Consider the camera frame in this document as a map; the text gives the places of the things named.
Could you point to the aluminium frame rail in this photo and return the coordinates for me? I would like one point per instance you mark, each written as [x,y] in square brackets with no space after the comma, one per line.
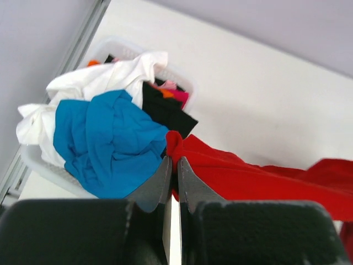
[39,41]

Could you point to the blue t shirt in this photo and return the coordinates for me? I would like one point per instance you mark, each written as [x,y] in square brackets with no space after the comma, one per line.
[104,166]

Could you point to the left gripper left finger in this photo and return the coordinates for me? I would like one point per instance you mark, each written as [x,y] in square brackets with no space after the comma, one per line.
[155,190]

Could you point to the black t shirt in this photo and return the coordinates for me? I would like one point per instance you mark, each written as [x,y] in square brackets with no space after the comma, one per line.
[117,116]

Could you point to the bright red t shirt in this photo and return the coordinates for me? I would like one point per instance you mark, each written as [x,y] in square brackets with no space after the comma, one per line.
[327,182]

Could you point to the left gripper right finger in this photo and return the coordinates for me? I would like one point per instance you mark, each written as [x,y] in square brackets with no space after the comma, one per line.
[192,190]

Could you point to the white t shirt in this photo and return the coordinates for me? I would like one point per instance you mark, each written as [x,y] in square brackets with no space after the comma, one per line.
[38,123]

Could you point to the pink garment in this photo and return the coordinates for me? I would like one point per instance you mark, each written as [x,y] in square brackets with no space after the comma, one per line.
[179,94]

